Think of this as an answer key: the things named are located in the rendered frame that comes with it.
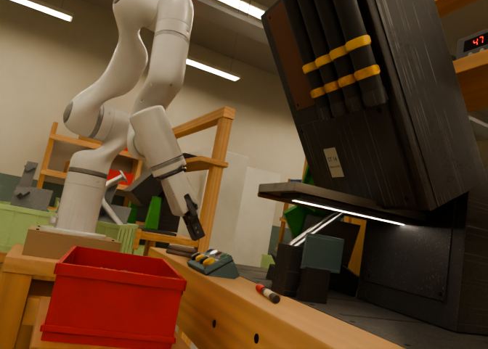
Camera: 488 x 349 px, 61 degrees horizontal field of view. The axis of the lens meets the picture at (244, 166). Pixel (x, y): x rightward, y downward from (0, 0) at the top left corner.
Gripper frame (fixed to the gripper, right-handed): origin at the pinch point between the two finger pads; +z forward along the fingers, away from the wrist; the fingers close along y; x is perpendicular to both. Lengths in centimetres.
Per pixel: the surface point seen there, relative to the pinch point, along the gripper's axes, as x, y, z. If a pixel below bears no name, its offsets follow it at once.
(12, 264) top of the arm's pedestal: -41.5, -25.1, -8.5
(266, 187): 13.7, 18.0, -5.3
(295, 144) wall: 478, -729, 70
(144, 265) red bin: -13.9, -2.3, 2.3
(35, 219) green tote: -35, -77, -16
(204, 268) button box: -2.2, 1.9, 8.8
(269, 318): -3.9, 38.1, 10.2
